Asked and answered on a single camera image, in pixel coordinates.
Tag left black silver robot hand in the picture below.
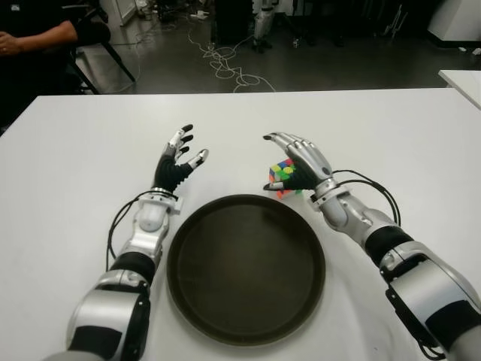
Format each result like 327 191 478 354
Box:
152 123 210 196

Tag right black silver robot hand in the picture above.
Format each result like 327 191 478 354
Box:
262 131 335 195

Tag bystander bare hand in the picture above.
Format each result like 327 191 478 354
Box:
0 31 22 56

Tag multicoloured Rubik's cube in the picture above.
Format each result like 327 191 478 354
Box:
268 157 305 199

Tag bystander bare forearm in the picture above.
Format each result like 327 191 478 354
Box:
11 19 79 53

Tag dark brown round plate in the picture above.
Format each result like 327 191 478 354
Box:
166 193 326 345

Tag seated person black clothing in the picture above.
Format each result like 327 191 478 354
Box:
0 0 82 131

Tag black chair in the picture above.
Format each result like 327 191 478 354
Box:
69 7 136 95

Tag white cabinet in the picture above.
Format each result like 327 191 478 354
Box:
99 0 146 27

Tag white humanoid robot legs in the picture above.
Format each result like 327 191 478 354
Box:
252 0 277 53

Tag black cabinet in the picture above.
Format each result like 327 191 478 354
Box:
212 0 256 46

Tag grey folded stand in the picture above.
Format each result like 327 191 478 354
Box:
383 2 410 38

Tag white side table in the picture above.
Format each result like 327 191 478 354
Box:
437 69 481 105

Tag white machine base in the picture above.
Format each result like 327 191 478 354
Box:
428 0 481 50

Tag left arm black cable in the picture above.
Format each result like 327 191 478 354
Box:
107 191 177 264

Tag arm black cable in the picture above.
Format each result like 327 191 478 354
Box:
332 169 401 229
107 191 177 264

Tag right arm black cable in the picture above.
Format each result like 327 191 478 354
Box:
332 169 401 229

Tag white tangled floor cable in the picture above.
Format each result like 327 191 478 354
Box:
186 28 277 94

